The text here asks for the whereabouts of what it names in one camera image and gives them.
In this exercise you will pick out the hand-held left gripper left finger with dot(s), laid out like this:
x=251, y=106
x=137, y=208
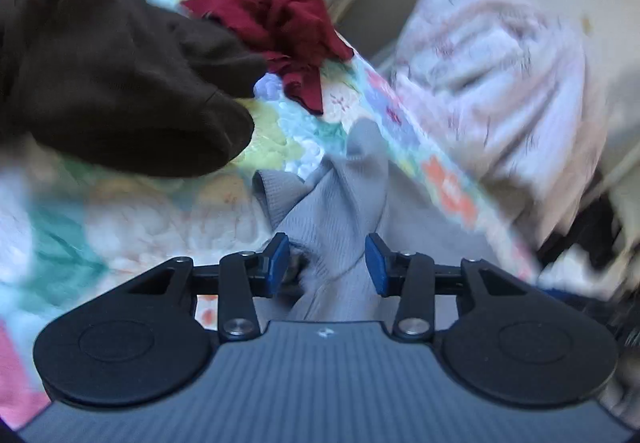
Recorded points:
x=279, y=264

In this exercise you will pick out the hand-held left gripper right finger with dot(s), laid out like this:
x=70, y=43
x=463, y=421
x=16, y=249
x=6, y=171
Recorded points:
x=376, y=269

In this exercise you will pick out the grey waffle shirt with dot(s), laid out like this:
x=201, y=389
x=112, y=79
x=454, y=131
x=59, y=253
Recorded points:
x=340, y=203

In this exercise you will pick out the floral quilt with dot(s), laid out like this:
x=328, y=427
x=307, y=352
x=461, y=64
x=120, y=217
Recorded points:
x=150, y=223

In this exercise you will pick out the dark hanging garment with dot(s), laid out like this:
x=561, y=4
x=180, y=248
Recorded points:
x=575, y=233

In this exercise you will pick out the pink white printed comforter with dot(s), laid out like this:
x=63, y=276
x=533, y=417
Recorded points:
x=500, y=73

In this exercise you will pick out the dark red garment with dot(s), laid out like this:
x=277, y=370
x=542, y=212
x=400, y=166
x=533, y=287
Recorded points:
x=290, y=18

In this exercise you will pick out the brown garment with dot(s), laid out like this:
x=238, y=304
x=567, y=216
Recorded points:
x=100, y=73

